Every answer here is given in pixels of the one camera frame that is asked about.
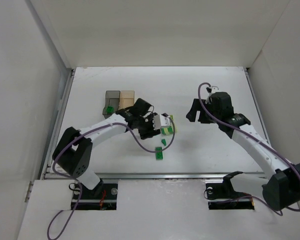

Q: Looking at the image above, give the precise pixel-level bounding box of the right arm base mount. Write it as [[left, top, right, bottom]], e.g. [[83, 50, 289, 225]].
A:
[[204, 171, 255, 211]]

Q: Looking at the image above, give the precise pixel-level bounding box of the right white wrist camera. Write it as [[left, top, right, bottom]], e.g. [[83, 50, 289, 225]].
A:
[[205, 85, 219, 104]]

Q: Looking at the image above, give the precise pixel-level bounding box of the grey transparent container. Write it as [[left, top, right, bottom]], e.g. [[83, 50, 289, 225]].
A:
[[102, 90, 120, 119]]

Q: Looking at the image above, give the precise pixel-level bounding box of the purple cable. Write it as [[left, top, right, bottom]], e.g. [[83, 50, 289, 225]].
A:
[[197, 82, 300, 216], [47, 113, 177, 240]]

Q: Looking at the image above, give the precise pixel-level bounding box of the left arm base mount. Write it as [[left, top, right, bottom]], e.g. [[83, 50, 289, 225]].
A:
[[68, 182, 118, 211]]

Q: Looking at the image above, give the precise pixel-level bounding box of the orange transparent container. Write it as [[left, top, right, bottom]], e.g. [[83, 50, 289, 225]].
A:
[[118, 90, 135, 110]]

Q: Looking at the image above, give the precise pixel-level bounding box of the striped green lego stack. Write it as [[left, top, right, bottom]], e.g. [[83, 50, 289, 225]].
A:
[[160, 123, 178, 136]]

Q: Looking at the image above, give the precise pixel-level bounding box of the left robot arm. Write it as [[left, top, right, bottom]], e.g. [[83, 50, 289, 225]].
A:
[[52, 98, 169, 192]]

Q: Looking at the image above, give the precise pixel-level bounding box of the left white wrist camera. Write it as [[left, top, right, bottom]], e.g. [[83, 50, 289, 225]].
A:
[[152, 113, 172, 130]]

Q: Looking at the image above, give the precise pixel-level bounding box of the long green lego brick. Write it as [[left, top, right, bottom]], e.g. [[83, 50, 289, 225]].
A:
[[155, 147, 164, 161]]

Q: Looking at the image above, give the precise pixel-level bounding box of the small green wedge lego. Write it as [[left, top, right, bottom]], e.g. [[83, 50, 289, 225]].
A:
[[161, 139, 167, 146]]

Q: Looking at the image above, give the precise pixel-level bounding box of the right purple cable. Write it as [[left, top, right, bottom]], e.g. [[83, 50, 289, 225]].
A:
[[197, 82, 300, 216]]

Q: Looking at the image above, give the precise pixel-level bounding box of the green square lego brick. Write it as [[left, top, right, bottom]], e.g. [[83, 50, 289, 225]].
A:
[[106, 106, 115, 115]]

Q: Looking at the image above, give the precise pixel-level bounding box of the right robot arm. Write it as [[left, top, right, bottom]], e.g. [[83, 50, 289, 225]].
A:
[[186, 92, 300, 211]]

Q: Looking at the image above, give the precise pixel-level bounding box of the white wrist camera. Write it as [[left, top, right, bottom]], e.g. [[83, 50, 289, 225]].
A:
[[205, 85, 219, 104], [152, 113, 172, 130]]

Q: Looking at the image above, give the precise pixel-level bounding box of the metal table edge rail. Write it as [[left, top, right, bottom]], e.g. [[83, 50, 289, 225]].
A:
[[40, 172, 266, 180]]

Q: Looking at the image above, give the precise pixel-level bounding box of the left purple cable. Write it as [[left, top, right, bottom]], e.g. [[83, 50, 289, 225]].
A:
[[47, 113, 177, 240]]

